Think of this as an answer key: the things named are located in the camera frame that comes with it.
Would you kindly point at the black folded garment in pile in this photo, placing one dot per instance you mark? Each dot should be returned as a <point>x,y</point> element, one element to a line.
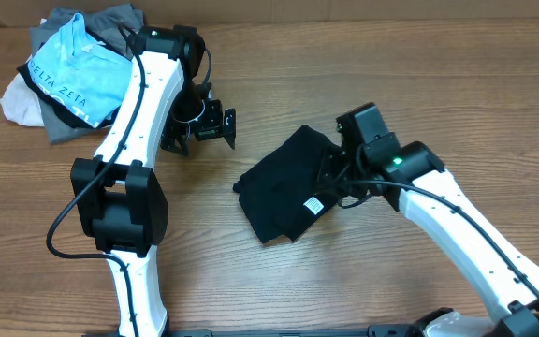
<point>61,111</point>

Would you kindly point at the light blue folded t-shirt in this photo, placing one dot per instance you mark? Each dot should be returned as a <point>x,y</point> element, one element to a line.
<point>78,70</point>

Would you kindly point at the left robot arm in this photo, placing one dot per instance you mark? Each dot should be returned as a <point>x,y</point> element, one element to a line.
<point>120,202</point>

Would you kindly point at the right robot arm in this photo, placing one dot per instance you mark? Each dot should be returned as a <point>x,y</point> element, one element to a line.
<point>415,182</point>

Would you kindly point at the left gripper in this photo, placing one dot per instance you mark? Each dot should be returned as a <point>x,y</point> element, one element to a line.
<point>211,129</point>

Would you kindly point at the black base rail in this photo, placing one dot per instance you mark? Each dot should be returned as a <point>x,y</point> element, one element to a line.
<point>288,333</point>

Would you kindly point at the white garment under pile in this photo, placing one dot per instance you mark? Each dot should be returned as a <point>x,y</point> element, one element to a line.
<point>21,105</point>

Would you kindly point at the grey folded garment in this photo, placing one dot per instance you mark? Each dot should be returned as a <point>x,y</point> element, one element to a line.
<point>104,24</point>

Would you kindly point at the black t-shirt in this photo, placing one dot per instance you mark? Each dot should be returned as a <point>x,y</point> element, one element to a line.
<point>278,195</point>

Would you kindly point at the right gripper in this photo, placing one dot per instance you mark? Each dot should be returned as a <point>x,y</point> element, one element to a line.
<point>327,177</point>

